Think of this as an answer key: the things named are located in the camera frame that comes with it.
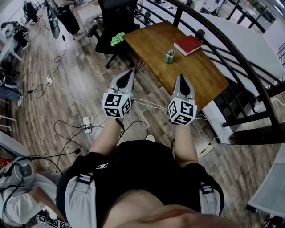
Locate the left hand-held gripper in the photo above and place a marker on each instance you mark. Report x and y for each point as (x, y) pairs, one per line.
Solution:
(115, 105)

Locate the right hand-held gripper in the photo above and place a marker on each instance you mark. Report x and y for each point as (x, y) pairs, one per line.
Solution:
(182, 111)

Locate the small green metal can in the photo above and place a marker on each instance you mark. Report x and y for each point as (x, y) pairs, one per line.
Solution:
(168, 59)

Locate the person's right forearm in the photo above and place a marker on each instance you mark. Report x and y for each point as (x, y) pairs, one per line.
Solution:
(184, 147)

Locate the person's left forearm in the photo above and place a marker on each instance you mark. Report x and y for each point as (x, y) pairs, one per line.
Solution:
(104, 138)

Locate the black metal table leg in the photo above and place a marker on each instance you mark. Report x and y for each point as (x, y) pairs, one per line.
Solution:
(139, 66)

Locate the green cloth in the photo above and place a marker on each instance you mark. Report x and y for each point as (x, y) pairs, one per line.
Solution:
(117, 39)

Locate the red book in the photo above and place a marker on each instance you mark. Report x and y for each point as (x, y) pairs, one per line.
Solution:
(188, 44)

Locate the person's right white shoe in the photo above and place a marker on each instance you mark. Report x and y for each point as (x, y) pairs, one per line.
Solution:
(150, 138)

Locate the yellow black striped tape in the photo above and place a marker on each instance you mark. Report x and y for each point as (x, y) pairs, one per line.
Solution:
(203, 151)

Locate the black office chair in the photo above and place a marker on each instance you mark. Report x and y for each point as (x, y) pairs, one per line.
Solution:
(115, 17)

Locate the person's black shirt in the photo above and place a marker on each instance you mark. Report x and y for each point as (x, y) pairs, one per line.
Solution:
(142, 169)

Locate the grey stand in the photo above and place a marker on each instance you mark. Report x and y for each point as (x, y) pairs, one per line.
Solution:
(54, 26)

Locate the black rolling chair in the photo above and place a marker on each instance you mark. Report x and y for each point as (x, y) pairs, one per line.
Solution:
(31, 12)

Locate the white desk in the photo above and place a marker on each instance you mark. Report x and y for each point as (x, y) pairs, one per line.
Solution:
(7, 51)

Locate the white metal rack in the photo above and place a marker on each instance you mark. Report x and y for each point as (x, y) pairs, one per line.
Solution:
(6, 127)

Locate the person's chin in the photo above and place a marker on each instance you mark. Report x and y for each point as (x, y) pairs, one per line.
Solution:
(155, 211)

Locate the light grey table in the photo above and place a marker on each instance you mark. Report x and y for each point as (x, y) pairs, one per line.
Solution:
(269, 189)

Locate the grey white device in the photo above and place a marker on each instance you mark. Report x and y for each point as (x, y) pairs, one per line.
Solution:
(24, 173)

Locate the red box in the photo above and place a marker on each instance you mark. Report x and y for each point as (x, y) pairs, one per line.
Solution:
(5, 162)

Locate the idle hand-held gripper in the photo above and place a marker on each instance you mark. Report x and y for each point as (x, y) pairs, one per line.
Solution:
(55, 222)

